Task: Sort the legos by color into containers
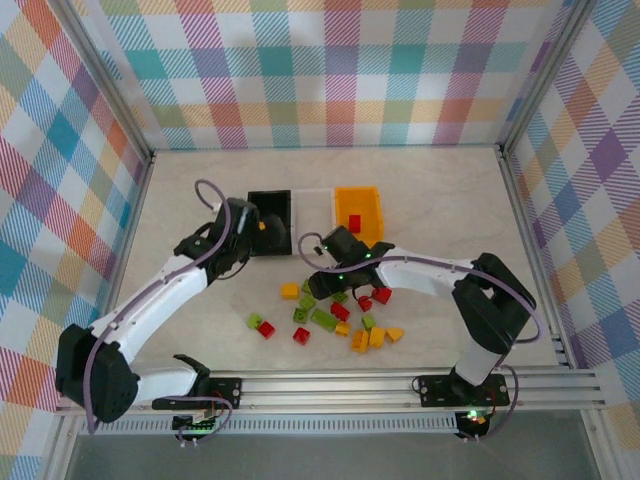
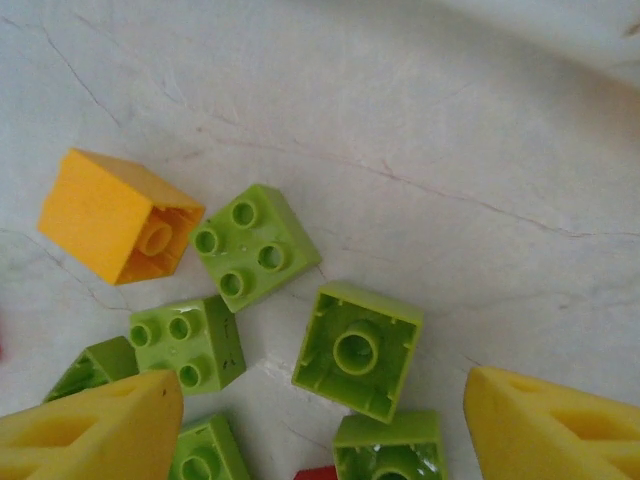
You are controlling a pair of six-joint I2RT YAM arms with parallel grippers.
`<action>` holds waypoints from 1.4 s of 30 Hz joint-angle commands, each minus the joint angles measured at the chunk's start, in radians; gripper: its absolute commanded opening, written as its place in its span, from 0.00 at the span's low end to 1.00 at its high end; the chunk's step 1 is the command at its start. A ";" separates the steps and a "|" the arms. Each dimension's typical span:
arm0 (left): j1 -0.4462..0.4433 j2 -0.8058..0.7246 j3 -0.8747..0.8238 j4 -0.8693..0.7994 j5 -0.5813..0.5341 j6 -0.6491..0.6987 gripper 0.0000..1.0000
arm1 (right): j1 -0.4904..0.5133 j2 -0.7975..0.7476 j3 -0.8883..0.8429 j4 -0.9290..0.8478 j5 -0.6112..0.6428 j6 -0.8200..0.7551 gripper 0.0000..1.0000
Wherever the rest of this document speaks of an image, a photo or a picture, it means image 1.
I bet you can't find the aluminium frame post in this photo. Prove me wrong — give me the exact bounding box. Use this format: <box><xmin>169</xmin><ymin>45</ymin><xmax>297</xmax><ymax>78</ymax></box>
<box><xmin>58</xmin><ymin>0</ymin><xmax>154</xmax><ymax>161</ymax></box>
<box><xmin>498</xmin><ymin>0</ymin><xmax>600</xmax><ymax>154</ymax></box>

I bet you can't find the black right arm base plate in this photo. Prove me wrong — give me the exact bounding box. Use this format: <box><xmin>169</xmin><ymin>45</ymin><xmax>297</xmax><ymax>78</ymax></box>
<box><xmin>417</xmin><ymin>373</ymin><xmax>511</xmax><ymax>408</ymax></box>

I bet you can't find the orange plastic bin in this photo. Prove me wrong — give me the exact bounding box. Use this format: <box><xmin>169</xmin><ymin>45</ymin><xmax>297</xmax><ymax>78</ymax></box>
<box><xmin>333</xmin><ymin>185</ymin><xmax>387</xmax><ymax>247</ymax></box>

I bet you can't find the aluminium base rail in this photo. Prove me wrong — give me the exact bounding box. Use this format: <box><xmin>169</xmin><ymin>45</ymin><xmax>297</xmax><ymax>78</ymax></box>
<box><xmin>53</xmin><ymin>368</ymin><xmax>607</xmax><ymax>415</ymax></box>

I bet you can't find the aluminium table edge rail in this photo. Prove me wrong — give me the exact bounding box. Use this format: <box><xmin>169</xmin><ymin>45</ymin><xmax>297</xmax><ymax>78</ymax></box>
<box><xmin>97</xmin><ymin>152</ymin><xmax>157</xmax><ymax>331</ymax></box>
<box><xmin>497</xmin><ymin>148</ymin><xmax>574</xmax><ymax>369</ymax></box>

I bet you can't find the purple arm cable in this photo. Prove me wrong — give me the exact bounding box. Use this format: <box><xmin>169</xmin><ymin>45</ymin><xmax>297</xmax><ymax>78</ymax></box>
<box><xmin>84</xmin><ymin>178</ymin><xmax>236</xmax><ymax>449</ymax></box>
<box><xmin>298</xmin><ymin>231</ymin><xmax>548</xmax><ymax>444</ymax></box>

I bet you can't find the black plastic bin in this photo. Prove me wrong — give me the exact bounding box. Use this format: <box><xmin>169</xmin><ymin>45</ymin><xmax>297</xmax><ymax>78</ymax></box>
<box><xmin>247</xmin><ymin>188</ymin><xmax>294</xmax><ymax>258</ymax></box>

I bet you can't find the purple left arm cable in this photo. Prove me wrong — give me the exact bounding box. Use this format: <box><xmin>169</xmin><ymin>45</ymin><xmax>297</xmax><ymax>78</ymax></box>
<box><xmin>84</xmin><ymin>178</ymin><xmax>236</xmax><ymax>449</ymax></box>

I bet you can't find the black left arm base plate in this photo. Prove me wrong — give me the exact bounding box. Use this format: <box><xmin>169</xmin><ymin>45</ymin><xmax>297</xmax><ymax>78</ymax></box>
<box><xmin>149</xmin><ymin>375</ymin><xmax>244</xmax><ymax>412</ymax></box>

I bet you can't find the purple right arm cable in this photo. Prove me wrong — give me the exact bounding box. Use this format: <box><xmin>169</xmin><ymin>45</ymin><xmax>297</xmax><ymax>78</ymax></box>
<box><xmin>298</xmin><ymin>231</ymin><xmax>548</xmax><ymax>444</ymax></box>

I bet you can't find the clear plastic bin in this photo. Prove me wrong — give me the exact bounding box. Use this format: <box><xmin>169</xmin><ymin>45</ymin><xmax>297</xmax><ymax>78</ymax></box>
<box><xmin>291</xmin><ymin>187</ymin><xmax>337</xmax><ymax>254</ymax></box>

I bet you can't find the slotted grey cable duct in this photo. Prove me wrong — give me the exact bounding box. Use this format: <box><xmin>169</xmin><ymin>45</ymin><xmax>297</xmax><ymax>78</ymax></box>
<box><xmin>78</xmin><ymin>415</ymin><xmax>462</xmax><ymax>437</ymax></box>

